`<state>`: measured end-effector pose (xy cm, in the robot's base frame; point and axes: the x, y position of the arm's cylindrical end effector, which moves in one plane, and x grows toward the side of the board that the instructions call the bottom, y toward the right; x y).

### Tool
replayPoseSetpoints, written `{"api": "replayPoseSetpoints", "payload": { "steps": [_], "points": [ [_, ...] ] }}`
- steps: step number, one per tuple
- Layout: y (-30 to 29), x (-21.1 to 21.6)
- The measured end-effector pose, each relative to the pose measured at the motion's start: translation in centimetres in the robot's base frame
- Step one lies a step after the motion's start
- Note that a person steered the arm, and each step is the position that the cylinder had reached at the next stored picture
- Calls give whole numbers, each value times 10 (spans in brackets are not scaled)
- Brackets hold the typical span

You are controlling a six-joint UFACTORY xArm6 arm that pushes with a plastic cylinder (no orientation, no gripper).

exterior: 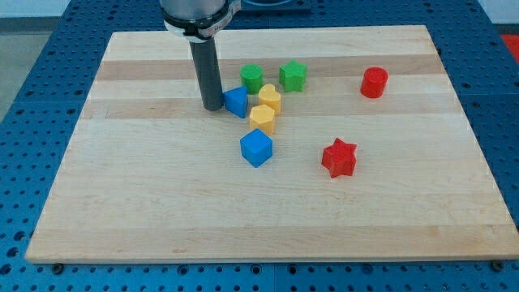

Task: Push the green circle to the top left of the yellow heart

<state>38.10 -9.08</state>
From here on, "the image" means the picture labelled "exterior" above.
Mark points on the yellow hexagon block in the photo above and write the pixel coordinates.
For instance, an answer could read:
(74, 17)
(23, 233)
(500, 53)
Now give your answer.
(262, 117)

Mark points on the wooden board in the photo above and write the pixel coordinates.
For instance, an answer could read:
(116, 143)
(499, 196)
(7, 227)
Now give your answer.
(374, 160)

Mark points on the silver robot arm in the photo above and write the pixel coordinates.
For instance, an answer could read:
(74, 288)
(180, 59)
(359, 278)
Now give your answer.
(198, 21)

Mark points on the red star block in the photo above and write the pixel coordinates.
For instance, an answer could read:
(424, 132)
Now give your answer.
(339, 158)

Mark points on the blue triangle block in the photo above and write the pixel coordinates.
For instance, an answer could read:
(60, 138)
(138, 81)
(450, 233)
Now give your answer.
(236, 101)

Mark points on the green cylinder block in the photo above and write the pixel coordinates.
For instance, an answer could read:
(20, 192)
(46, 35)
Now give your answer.
(252, 77)

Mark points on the dark blue base plate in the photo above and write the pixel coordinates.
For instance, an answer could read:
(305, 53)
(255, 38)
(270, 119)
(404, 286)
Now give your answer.
(276, 5)

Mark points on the green star block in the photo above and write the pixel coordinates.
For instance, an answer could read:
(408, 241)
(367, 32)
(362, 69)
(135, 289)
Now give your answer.
(292, 76)

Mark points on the yellow heart block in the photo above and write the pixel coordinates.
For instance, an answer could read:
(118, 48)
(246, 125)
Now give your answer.
(268, 95)

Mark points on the blue cube block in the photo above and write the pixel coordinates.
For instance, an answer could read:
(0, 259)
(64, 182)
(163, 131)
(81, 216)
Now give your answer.
(256, 147)

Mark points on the red cylinder block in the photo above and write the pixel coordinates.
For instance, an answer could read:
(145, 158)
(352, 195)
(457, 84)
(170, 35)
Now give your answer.
(374, 82)

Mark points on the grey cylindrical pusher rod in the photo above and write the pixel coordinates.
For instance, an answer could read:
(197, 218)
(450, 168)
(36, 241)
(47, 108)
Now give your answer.
(208, 74)

